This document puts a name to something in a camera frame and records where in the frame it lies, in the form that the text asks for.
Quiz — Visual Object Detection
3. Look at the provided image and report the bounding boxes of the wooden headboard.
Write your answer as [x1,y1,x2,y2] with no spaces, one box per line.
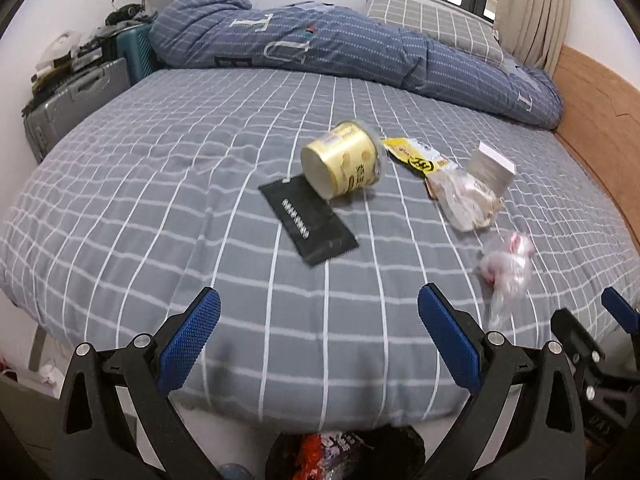
[552,44,640,241]

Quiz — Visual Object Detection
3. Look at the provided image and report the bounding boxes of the black tangled cables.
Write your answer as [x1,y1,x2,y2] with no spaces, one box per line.
[105,4,146,26]

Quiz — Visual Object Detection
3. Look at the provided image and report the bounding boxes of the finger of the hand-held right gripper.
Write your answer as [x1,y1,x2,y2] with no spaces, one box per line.
[601,287,640,335]
[550,307,607,363]

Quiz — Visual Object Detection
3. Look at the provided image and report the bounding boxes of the grey suitcase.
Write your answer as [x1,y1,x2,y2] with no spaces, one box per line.
[22,57,132,163]

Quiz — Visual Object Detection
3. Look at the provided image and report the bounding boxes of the trash bin with black bag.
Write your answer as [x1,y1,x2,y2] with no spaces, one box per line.
[265,426,426,480]

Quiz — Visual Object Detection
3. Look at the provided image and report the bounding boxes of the beige curtain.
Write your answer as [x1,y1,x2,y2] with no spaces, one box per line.
[495,0,573,73]

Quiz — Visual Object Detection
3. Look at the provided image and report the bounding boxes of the blue striped quilt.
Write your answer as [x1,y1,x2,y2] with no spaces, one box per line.
[149,0,565,130]

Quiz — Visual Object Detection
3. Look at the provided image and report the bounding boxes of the yellow white snack wrapper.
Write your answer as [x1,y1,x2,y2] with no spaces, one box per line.
[381,136,458,178]

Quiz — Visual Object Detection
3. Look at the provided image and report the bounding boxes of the teal suitcase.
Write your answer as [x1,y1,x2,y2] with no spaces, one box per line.
[116,22,161,86]

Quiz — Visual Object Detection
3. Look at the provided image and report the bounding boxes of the clear plastic bag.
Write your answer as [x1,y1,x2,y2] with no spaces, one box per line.
[426,162,506,233]

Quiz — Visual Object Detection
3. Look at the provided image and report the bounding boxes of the small white box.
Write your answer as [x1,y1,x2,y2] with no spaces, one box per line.
[467,141,516,196]

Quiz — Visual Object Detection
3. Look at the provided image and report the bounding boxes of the grey checked pillow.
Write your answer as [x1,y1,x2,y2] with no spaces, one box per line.
[365,0,506,68]

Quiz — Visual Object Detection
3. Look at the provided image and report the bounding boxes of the clear plastic wrap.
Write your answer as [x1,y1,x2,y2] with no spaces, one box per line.
[475,232,535,328]

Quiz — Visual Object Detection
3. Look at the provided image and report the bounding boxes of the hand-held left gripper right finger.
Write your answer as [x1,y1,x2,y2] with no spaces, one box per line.
[417,282,586,480]

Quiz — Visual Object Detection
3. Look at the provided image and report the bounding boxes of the yellow paper cup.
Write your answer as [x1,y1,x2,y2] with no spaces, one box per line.
[301,120,387,202]

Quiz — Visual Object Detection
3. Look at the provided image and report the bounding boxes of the black sachet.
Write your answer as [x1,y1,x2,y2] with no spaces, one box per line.
[258,176,360,267]

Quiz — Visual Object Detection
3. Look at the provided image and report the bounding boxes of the white plastic bag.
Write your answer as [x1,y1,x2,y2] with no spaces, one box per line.
[37,30,81,68]

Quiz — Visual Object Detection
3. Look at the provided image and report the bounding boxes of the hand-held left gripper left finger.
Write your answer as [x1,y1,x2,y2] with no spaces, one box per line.
[52,286,222,480]

